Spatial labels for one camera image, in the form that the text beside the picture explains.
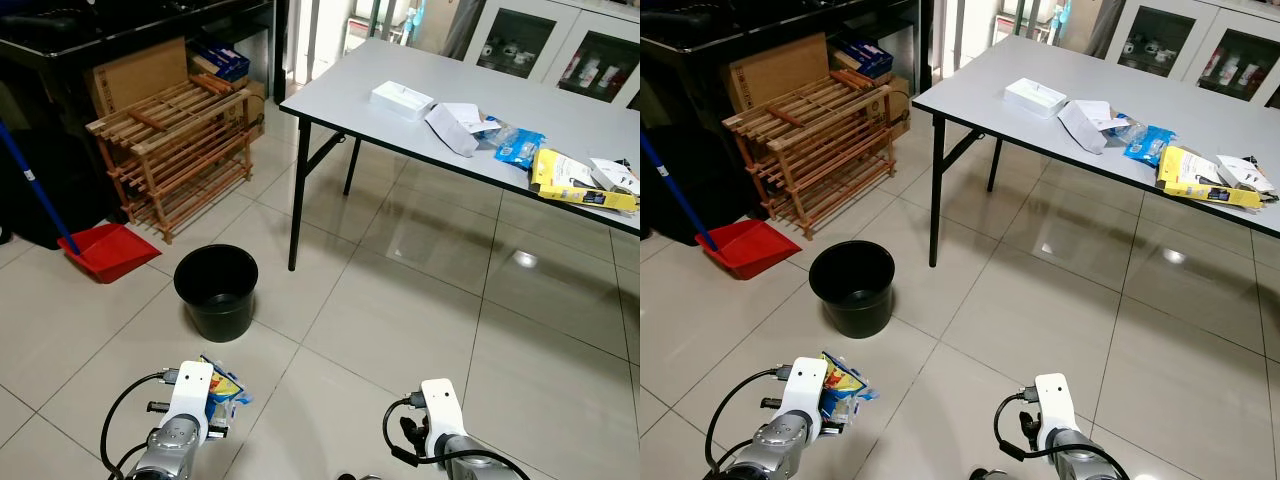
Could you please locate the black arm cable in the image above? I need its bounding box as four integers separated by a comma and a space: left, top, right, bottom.
700, 365, 796, 480
100, 368, 181, 480
383, 395, 527, 480
993, 390, 1137, 480

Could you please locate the red dustpan with blue handle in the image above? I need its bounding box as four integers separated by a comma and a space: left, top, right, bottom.
0, 120, 161, 284
640, 130, 803, 281

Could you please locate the dark blue printed box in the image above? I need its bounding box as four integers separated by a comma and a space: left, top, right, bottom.
188, 40, 251, 83
830, 38, 894, 79

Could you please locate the white box with black print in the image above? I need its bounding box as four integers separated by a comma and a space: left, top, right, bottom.
1215, 153, 1276, 194
588, 157, 641, 196

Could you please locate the black round rubbish bin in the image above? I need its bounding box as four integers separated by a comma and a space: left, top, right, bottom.
173, 244, 259, 343
808, 240, 896, 339

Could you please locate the wooden slatted shoe rack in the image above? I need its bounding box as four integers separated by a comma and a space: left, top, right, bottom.
85, 75, 256, 244
722, 72, 898, 241

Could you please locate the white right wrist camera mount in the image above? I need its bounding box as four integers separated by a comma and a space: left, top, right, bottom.
1035, 373, 1077, 451
420, 378, 466, 451

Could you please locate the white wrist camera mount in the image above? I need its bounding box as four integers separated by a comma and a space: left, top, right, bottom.
785, 357, 829, 441
1035, 373, 1077, 451
168, 360, 216, 441
420, 378, 466, 451

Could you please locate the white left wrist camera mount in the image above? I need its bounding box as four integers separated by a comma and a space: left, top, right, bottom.
168, 360, 216, 441
785, 357, 829, 441

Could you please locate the grey folding table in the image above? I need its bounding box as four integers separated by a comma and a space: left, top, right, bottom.
912, 35, 1280, 269
280, 38, 641, 273

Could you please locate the yellow printed box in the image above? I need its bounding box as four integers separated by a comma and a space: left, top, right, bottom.
1155, 145, 1266, 209
530, 148, 639, 213

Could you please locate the small brown cardboard box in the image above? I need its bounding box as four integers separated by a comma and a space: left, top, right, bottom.
238, 80, 269, 137
882, 75, 913, 137

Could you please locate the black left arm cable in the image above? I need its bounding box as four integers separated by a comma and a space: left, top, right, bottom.
100, 368, 181, 480
700, 365, 796, 480

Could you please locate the white cabinet with glass doors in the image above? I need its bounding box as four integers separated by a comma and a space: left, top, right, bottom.
462, 0, 641, 109
1100, 0, 1280, 109

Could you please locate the large flat cardboard box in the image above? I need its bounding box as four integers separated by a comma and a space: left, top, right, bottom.
85, 38, 191, 116
728, 32, 831, 111

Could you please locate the plain white flat box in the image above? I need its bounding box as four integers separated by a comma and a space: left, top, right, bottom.
371, 81, 437, 122
1004, 77, 1069, 119

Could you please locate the white paper bag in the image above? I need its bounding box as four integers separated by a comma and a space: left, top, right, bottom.
425, 102, 501, 158
1057, 99, 1131, 155

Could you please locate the blue yellow red snack packet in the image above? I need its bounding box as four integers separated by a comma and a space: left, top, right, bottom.
198, 355, 252, 421
820, 350, 879, 426

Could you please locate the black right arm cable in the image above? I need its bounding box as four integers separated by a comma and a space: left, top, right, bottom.
993, 390, 1137, 480
383, 395, 527, 480

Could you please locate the black desk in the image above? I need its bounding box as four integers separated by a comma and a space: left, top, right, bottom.
0, 0, 291, 251
640, 0, 926, 246

